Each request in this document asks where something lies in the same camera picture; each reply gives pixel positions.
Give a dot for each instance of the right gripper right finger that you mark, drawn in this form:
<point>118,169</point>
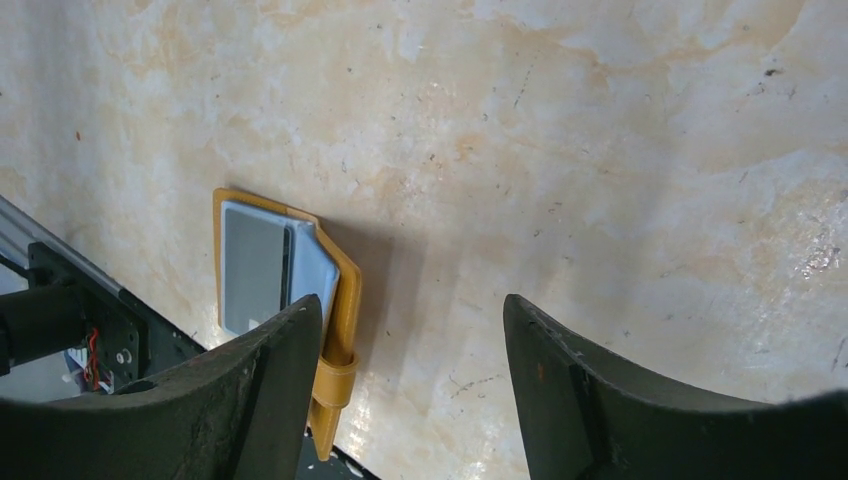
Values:
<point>586,412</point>

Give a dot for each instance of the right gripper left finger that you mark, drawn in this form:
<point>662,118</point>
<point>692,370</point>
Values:
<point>238,411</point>

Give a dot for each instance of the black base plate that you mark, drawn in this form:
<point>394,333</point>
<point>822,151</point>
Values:
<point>112,337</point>

